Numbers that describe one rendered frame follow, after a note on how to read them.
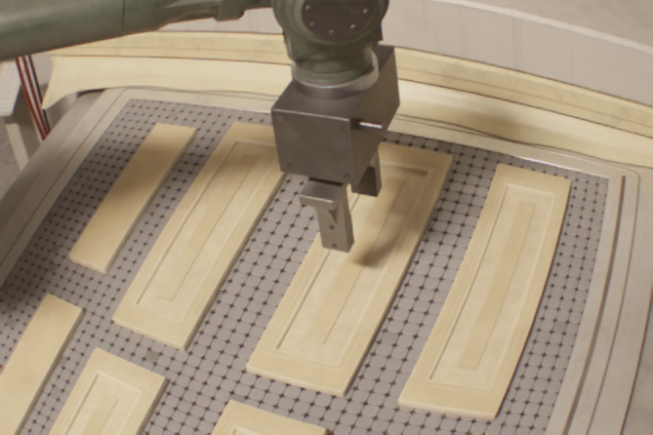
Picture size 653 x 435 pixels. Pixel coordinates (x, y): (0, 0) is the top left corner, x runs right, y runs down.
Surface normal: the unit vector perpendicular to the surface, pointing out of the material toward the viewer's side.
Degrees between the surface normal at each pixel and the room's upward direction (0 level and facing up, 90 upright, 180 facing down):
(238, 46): 90
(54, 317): 0
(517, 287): 11
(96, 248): 0
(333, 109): 0
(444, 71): 90
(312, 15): 90
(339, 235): 90
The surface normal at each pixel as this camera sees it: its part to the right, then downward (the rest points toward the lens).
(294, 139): -0.36, 0.66
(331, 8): 0.21, 0.65
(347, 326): 0.08, -0.68
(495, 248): -0.27, -0.75
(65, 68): -0.31, -0.15
